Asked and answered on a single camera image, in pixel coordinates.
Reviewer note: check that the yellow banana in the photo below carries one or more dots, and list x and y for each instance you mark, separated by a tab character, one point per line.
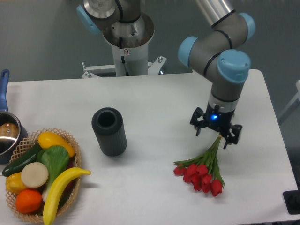
56	190

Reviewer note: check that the yellow bell pepper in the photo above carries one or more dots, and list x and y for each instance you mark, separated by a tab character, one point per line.
14	183

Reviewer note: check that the white frame at right edge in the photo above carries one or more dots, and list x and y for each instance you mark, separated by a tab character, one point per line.
291	106

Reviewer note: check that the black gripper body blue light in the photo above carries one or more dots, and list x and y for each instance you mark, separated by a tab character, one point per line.
217	120

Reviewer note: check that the blue handled saucepan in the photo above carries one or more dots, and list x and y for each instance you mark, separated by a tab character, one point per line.
11	129

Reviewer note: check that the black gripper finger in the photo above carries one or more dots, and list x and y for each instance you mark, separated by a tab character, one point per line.
198	120
231	134

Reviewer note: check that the yellow lemon squash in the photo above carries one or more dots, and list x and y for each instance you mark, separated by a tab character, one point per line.
49	139

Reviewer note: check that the black device at table edge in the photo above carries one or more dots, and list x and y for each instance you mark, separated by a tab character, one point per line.
292	201

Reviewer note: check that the green bok choy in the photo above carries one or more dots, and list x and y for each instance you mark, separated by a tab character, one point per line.
55	159

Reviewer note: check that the woven wicker basket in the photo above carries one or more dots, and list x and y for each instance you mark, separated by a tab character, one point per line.
70	193

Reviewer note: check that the dark grey ribbed vase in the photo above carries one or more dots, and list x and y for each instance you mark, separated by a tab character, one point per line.
108	126

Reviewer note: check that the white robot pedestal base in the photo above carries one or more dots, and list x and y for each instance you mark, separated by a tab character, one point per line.
129	44

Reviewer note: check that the orange fruit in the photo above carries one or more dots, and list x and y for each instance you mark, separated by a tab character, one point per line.
28	201

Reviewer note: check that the red tulip bouquet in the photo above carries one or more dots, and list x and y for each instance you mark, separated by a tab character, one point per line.
203	171

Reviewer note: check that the dark green cucumber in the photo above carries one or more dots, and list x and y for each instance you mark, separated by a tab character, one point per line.
26	158

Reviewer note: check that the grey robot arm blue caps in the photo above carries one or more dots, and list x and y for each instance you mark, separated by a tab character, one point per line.
216	57

